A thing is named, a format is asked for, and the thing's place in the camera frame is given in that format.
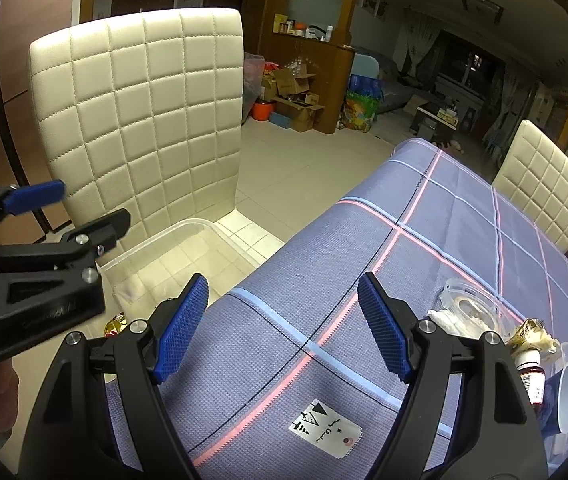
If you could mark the wall pictures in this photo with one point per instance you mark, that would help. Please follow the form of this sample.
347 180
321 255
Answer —
373 0

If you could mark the cream quilted dining chair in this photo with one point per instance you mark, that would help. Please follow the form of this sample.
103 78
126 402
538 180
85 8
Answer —
139 125
543 185

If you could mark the light blue chair back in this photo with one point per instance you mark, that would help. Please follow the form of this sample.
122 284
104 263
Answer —
365 66

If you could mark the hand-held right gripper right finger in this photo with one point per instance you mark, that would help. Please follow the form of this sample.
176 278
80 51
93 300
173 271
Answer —
383 330

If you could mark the clear plastic storage bin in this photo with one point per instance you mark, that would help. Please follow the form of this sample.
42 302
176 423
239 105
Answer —
174 255

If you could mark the pink translucent plastic bag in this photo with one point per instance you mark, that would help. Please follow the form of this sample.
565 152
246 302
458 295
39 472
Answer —
254 77

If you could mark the blue plaid tablecloth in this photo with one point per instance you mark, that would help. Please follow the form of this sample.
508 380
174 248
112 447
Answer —
413 240

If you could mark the large cardboard box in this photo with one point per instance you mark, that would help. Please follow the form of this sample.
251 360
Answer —
299 112

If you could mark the grey sofa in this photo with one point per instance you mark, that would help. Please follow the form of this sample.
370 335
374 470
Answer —
403 87

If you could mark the clear plastic round lid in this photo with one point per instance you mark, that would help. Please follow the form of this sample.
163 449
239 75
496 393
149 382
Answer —
478 300

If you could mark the orange bucket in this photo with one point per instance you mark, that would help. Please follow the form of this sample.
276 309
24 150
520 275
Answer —
264 111

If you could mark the pink toy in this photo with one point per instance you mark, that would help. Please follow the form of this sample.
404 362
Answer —
452 147

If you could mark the patterned curtain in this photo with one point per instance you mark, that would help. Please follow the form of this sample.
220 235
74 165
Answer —
421 45
501 105

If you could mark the ceiling lamp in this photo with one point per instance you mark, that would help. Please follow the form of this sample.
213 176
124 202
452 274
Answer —
481 5

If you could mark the row of small containers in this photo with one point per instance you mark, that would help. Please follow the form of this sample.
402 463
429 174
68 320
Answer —
299 27

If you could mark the small blue box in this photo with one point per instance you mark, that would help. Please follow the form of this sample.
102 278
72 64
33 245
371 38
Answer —
280 120

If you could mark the colourful shopping bag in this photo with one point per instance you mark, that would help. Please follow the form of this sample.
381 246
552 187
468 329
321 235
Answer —
361 107

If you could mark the red patterned wrapper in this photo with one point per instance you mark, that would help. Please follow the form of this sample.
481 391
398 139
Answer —
115 325

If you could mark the open cardboard box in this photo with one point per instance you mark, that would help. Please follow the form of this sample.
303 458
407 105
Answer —
294 82

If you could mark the wooden partition counter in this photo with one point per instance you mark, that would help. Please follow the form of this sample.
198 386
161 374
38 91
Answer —
334 70

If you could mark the dark coffee table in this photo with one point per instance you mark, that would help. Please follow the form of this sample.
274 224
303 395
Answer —
443 115

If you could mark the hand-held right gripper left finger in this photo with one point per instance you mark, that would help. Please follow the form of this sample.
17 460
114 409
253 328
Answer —
181 330

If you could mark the brown medicine bottle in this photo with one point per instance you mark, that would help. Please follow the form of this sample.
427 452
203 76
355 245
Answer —
531 380

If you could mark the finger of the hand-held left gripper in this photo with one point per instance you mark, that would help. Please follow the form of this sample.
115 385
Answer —
34 197
109 227

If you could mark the gold snack wrapper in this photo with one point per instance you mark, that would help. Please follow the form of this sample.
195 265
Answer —
531 337

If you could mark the dark window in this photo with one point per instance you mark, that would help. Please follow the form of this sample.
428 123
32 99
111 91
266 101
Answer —
468 60

